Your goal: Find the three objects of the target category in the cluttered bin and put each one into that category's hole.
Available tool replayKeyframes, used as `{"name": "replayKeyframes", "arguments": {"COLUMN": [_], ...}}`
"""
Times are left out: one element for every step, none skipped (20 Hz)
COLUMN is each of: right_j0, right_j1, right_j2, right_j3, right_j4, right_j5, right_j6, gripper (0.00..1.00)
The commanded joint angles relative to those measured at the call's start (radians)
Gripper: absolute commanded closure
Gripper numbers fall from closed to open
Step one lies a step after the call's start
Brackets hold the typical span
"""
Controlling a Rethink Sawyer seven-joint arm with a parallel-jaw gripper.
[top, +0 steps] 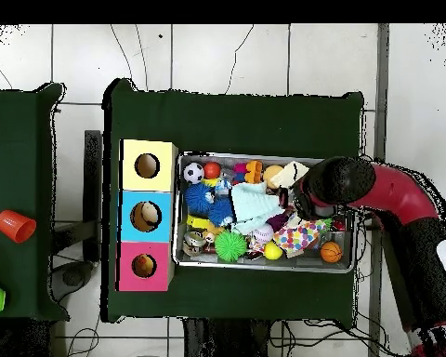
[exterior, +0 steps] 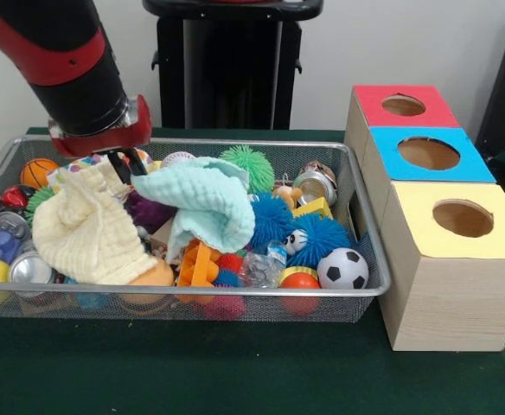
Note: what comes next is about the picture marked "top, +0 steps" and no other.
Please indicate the light blue muslin cloth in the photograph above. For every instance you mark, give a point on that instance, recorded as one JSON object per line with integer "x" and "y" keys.
{"x": 254, "y": 206}

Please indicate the yellow plush duck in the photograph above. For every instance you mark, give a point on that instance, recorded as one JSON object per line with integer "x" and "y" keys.
{"x": 144, "y": 264}

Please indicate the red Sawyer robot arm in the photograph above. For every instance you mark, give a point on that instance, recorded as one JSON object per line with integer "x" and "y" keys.
{"x": 394, "y": 193}

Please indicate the shallow mesh bin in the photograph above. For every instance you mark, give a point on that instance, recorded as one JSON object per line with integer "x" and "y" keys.
{"x": 312, "y": 262}

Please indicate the wooden box with three holes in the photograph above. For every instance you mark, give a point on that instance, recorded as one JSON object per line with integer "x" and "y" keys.
{"x": 160, "y": 178}

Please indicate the cream muslin cloth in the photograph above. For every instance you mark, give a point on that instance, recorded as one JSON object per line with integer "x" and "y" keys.
{"x": 288, "y": 173}

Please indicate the polka dot cloth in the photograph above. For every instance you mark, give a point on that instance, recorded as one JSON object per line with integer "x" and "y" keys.
{"x": 297, "y": 236}

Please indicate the white toy baseball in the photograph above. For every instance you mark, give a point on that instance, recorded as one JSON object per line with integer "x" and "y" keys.
{"x": 263, "y": 233}

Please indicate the orange toy building block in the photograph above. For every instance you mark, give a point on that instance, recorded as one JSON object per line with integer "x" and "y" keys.
{"x": 254, "y": 171}

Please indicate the small orange basketball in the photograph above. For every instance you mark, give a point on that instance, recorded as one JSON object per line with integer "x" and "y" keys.
{"x": 330, "y": 252}

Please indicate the large green spiky ball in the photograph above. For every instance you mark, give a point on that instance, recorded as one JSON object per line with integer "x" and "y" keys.
{"x": 230, "y": 246}

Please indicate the red ball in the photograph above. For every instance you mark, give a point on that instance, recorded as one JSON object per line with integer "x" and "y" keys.
{"x": 212, "y": 170}

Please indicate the blue spiky ball with eyes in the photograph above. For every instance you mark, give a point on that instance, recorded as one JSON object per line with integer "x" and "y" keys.
{"x": 197, "y": 199}

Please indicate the dark green tablecloth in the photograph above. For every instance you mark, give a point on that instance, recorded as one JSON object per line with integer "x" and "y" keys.
{"x": 226, "y": 122}
{"x": 22, "y": 279}

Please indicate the small soccer ball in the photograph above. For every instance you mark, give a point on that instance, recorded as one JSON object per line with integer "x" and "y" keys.
{"x": 193, "y": 173}

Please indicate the orange plastic cup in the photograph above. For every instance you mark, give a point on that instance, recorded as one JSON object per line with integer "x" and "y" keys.
{"x": 15, "y": 226}

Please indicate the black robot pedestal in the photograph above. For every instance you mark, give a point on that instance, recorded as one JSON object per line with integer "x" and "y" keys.
{"x": 226, "y": 338}

